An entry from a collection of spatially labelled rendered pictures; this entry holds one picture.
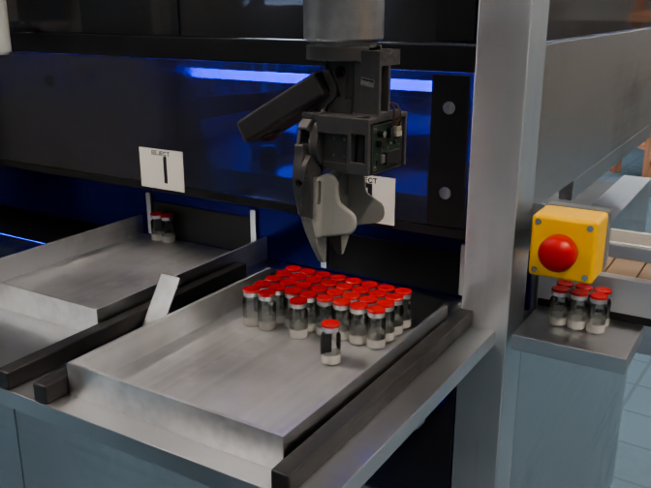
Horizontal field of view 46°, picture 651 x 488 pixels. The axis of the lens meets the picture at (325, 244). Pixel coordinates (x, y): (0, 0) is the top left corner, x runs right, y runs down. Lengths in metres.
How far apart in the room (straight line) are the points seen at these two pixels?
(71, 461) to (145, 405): 0.84
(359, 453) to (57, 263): 0.66
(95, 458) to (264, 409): 0.80
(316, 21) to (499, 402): 0.52
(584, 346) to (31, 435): 1.09
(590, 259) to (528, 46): 0.24
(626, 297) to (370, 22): 0.49
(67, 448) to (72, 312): 0.64
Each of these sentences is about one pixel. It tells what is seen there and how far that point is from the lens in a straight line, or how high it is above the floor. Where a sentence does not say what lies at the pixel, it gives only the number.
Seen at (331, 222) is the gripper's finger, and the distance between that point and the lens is 0.75.
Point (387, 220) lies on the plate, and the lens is 0.96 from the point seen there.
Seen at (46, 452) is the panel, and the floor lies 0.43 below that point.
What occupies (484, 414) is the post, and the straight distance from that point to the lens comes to 1.00.
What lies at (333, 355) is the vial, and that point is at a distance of 0.83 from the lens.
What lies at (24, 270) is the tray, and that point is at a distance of 1.19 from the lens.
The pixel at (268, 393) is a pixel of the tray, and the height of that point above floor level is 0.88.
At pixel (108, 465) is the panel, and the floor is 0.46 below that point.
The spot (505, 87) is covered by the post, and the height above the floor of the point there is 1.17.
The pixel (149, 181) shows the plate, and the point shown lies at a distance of 1.19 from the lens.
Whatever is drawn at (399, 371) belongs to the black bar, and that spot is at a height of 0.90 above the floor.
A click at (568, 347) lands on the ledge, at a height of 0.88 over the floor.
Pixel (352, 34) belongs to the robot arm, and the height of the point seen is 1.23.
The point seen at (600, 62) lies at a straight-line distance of 1.21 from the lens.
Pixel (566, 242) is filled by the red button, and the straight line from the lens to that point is 0.86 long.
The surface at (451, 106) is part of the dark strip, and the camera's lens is 0.90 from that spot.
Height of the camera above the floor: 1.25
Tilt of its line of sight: 17 degrees down
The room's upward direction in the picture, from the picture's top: straight up
